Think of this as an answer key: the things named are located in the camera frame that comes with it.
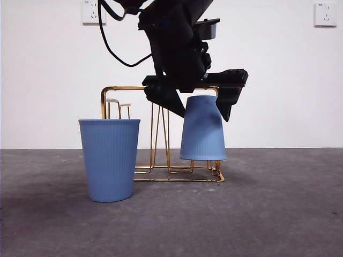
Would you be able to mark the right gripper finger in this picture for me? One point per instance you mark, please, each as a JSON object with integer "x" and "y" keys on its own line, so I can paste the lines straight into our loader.
{"x": 166, "y": 100}
{"x": 229, "y": 101}

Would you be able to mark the blue ribbed plastic cup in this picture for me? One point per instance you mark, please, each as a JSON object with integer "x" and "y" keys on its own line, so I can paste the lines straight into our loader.
{"x": 110, "y": 160}
{"x": 201, "y": 139}

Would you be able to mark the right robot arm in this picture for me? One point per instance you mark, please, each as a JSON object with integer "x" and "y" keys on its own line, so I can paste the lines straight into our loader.
{"x": 171, "y": 6}

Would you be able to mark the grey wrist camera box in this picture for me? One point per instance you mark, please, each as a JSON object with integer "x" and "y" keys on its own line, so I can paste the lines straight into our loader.
{"x": 210, "y": 29}

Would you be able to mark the white wall socket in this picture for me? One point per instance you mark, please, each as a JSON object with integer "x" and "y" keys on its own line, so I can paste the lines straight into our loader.
{"x": 325, "y": 14}
{"x": 89, "y": 13}

